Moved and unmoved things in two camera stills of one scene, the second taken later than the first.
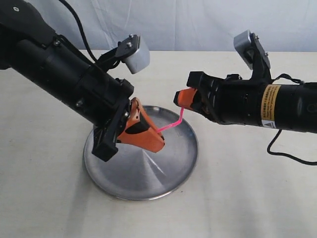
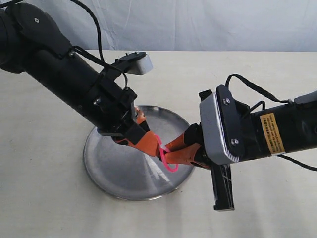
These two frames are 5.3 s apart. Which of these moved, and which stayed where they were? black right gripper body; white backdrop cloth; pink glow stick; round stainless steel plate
Moved: black right gripper body; pink glow stick
Stayed: round stainless steel plate; white backdrop cloth
